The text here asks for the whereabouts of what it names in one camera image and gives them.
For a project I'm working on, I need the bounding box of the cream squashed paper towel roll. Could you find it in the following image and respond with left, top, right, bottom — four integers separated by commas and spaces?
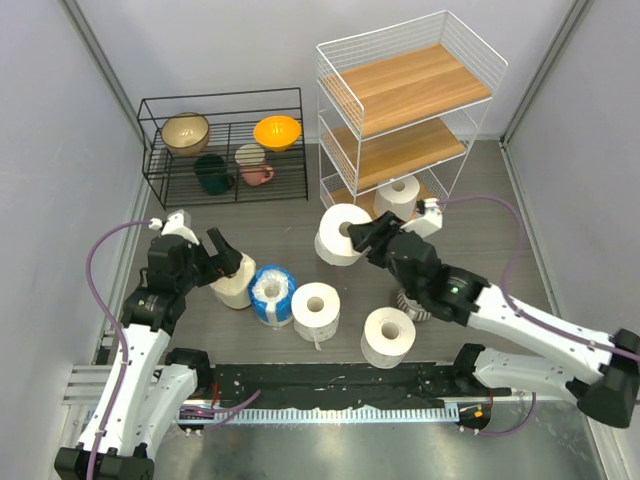
209, 253, 257, 310

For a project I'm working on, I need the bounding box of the dotted white paper towel roll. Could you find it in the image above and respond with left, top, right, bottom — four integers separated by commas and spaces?
361, 307, 416, 369

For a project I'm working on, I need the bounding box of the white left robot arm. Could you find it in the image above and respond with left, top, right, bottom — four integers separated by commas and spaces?
54, 225, 242, 479

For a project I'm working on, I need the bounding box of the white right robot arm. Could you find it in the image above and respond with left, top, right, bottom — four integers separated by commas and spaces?
346, 207, 639, 428

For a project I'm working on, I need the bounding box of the grey ribbed mug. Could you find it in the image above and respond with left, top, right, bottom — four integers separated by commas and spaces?
396, 289, 431, 322

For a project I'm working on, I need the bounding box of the blue wrapped paper towel roll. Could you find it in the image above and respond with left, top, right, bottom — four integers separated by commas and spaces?
248, 265, 297, 328

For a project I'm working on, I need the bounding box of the pink mug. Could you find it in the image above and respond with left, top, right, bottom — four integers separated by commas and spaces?
239, 163, 275, 186

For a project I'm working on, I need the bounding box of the dark green mug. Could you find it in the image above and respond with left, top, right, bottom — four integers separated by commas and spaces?
193, 154, 235, 196

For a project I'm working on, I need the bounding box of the cream round lid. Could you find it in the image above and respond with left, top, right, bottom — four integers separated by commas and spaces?
235, 144, 266, 166

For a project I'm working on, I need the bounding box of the beige ceramic bowl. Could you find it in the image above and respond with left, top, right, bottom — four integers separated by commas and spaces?
161, 112, 210, 156

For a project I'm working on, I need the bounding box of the orange bowl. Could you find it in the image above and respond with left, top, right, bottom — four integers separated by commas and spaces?
253, 115, 302, 152

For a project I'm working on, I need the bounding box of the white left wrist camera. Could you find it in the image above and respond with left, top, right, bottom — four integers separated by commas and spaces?
148, 209, 200, 245

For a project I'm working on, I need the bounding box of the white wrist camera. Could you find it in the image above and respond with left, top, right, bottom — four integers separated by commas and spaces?
148, 209, 200, 245
401, 198, 443, 239

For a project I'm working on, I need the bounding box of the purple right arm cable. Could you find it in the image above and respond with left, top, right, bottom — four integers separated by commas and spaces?
434, 195, 640, 436

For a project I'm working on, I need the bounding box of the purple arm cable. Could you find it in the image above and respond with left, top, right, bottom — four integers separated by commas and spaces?
82, 219, 151, 480
434, 195, 640, 436

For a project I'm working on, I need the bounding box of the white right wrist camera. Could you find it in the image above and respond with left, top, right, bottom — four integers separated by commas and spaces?
401, 198, 443, 239

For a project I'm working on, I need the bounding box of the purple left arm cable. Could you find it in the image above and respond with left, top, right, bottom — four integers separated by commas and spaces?
82, 219, 151, 480

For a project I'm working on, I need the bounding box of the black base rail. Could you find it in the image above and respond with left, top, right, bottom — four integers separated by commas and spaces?
193, 362, 511, 410

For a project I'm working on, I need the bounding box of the black wire dish rack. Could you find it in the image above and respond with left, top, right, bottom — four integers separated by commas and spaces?
137, 87, 309, 209

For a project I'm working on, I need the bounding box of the white wire wooden shelf unit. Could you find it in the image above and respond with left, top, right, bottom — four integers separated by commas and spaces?
316, 10, 508, 209

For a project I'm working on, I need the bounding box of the white cable duct strip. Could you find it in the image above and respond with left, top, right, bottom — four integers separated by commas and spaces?
175, 404, 461, 426

